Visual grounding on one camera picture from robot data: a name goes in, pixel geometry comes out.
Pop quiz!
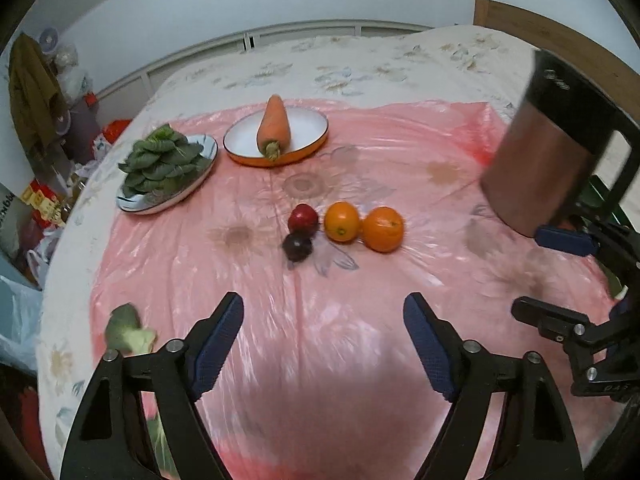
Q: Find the green tray box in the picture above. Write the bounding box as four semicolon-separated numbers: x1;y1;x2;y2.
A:
567;174;634;230

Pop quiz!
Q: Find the white plastic bag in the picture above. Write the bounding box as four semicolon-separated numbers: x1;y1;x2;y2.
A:
0;276;42;376

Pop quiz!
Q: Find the pile of green leaves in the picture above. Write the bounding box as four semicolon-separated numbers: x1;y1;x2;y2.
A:
117;123;214;200

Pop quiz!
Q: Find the pink plastic sheet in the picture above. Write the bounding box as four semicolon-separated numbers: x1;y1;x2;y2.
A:
91;102;612;479

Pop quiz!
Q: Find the white plate with greens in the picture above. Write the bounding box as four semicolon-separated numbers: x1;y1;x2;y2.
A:
115;133;220;217

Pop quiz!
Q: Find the orange carrot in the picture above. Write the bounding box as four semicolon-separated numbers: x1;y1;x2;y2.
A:
256;94;291;162

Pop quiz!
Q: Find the red apple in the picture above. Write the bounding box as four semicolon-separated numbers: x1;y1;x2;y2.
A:
288;204;319;236

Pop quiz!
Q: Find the floral bed quilt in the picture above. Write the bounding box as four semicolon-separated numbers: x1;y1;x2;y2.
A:
37;26;622;472

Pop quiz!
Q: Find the small white fan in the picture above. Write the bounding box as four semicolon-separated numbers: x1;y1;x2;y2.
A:
38;27;60;56

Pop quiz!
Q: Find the orange rimmed white plate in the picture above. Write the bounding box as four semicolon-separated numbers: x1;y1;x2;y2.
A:
222;105;329;168

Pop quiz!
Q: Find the olive hanging coat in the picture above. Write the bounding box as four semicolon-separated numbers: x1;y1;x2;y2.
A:
9;32;67;154

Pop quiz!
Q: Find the wooden headboard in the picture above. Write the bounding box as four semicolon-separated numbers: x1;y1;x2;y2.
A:
473;0;640;122

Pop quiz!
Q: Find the orange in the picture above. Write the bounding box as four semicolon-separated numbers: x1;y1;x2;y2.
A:
323;202;360;244
360;206;405;254

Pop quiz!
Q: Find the bok choy leaf near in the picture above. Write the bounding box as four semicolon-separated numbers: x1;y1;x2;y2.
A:
104;304;157;356

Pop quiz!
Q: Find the dark plum far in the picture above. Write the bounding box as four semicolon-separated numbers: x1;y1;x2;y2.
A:
281;232;314;263

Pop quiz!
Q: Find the purple bin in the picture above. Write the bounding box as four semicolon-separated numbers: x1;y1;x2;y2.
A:
64;100;101;165

